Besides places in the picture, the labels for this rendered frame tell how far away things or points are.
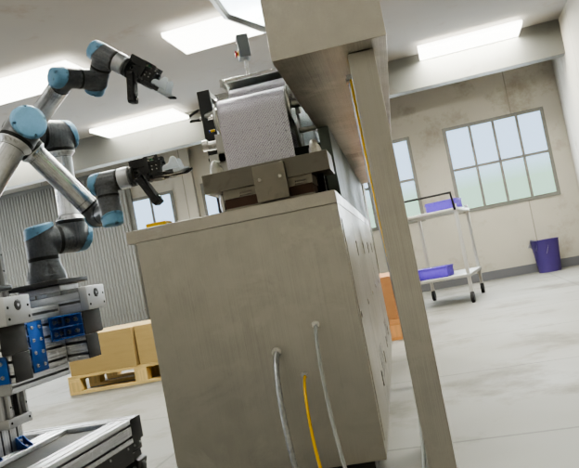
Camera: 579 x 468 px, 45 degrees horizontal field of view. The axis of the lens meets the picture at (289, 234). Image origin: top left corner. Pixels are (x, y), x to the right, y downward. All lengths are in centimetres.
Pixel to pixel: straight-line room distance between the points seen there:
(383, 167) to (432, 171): 846
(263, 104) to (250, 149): 16
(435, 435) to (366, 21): 90
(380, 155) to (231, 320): 80
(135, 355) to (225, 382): 372
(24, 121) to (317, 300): 110
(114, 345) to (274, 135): 378
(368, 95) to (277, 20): 25
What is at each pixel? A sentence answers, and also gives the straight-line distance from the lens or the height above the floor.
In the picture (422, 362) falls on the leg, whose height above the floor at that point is 44.
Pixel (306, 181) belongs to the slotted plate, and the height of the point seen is 95.
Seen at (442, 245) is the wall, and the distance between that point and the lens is 997.
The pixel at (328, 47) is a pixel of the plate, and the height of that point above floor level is 114.
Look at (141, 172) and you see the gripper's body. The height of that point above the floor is 112.
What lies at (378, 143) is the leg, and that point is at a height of 93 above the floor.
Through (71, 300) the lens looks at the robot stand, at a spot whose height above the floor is 73.
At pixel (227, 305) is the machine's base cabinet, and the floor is 62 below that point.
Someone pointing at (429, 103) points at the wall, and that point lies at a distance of 1014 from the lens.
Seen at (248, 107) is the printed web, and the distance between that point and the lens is 241.
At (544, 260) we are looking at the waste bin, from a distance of 961.
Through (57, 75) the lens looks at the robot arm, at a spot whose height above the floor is 150.
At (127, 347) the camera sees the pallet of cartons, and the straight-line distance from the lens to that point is 586.
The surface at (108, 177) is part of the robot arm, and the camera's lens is 249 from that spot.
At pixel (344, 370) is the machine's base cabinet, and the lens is 209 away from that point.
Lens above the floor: 70
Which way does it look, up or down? 3 degrees up
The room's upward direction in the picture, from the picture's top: 11 degrees counter-clockwise
